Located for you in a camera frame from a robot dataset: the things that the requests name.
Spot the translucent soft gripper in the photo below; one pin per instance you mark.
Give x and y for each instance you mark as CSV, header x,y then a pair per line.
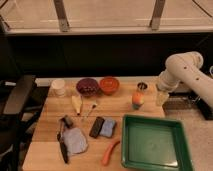
x,y
161,97

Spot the blue sponge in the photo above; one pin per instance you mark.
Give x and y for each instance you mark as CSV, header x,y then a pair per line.
x,y
108,128

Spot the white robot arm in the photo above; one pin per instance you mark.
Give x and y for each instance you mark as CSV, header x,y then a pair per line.
x,y
184,67

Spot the small metal cup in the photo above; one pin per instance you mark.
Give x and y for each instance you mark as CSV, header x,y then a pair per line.
x,y
142,86

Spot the orange green toy cup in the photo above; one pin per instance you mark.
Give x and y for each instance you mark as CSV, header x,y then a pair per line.
x,y
137,100

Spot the white paper cup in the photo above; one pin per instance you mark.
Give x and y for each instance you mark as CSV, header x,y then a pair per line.
x,y
58,86

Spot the green plastic tray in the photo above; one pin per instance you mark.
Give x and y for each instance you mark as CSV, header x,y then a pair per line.
x,y
154,144

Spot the orange red bowl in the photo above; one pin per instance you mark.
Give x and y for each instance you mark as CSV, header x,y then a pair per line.
x,y
109,85

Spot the small wooden spoon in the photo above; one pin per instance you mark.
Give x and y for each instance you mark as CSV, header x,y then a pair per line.
x,y
94,105

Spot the black rectangular block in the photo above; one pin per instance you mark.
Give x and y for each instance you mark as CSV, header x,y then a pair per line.
x,y
96,128

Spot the dark purple bowl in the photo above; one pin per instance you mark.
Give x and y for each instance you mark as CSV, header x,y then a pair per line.
x,y
87,87

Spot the cream banana toy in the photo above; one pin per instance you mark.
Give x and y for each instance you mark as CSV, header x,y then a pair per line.
x,y
77,104

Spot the orange carrot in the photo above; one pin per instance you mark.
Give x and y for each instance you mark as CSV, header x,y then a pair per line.
x,y
106,156

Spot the grey blue cloth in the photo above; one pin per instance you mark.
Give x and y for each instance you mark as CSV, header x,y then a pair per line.
x,y
75,141

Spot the black office chair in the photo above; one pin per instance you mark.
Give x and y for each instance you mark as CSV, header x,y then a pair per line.
x,y
15,119

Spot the black handled knife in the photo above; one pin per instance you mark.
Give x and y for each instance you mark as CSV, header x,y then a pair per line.
x,y
63,147

